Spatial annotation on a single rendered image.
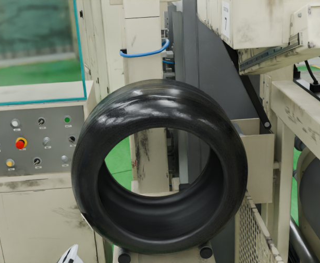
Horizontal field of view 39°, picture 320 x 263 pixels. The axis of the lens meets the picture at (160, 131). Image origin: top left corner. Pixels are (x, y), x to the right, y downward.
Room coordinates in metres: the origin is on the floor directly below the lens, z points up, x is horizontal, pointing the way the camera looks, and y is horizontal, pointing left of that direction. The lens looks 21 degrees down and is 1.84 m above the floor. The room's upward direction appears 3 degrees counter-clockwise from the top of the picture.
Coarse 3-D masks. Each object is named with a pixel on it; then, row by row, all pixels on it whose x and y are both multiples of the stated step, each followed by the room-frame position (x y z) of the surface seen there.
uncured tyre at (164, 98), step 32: (128, 96) 1.33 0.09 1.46; (160, 96) 1.30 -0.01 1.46; (192, 96) 1.33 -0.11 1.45; (96, 128) 1.28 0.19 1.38; (128, 128) 1.25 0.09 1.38; (192, 128) 1.26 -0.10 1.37; (224, 128) 1.28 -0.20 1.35; (96, 160) 1.25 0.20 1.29; (224, 160) 1.26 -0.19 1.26; (96, 192) 1.24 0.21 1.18; (128, 192) 1.53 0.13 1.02; (192, 192) 1.53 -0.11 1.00; (224, 192) 1.26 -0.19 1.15; (96, 224) 1.25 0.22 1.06; (128, 224) 1.43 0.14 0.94; (160, 224) 1.47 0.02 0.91; (192, 224) 1.42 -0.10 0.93; (224, 224) 1.27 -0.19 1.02
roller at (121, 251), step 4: (120, 248) 1.32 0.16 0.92; (120, 252) 1.29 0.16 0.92; (124, 252) 1.29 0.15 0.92; (128, 252) 1.30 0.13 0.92; (120, 256) 1.28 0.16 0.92; (124, 256) 1.27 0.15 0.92; (128, 256) 1.28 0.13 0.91; (120, 260) 1.27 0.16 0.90; (124, 260) 1.27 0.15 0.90; (128, 260) 1.27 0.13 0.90
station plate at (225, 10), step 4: (224, 4) 1.12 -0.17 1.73; (228, 4) 1.07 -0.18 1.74; (224, 8) 1.12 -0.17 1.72; (228, 8) 1.07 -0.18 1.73; (224, 12) 1.12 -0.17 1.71; (228, 12) 1.07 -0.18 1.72; (224, 16) 1.12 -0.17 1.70; (228, 16) 1.07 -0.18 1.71; (224, 20) 1.12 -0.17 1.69; (228, 20) 1.07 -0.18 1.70; (224, 24) 1.12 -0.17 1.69; (228, 24) 1.07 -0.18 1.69; (224, 28) 1.12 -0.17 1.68; (228, 28) 1.07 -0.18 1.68; (224, 32) 1.12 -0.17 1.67; (228, 32) 1.07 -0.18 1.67; (228, 36) 1.07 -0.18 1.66
